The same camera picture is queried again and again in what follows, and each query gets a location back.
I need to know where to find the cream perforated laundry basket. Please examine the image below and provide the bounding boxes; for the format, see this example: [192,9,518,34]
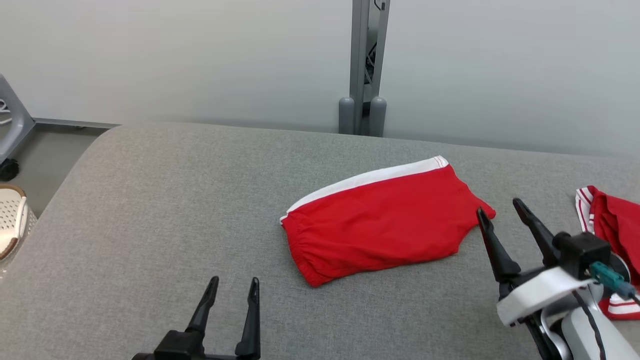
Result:
[0,183,39,262]

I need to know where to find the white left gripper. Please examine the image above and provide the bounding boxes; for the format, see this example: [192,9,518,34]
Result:
[185,276,261,360]

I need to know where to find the red shorts with white stripe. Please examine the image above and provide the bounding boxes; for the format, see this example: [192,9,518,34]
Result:
[279,155,497,288]

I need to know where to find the right arm cable teal plug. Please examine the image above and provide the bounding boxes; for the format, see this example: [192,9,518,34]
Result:
[589,261,640,305]

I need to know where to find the red jersey with white trim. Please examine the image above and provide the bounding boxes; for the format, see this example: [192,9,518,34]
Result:
[575,185,640,321]

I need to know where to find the grey metal post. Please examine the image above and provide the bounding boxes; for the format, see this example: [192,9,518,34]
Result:
[338,0,391,137]

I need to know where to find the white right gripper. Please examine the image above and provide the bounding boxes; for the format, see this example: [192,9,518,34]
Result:
[475,198,595,327]

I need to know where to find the grey metal frame stand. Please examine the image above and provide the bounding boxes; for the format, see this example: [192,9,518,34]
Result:
[0,74,121,182]

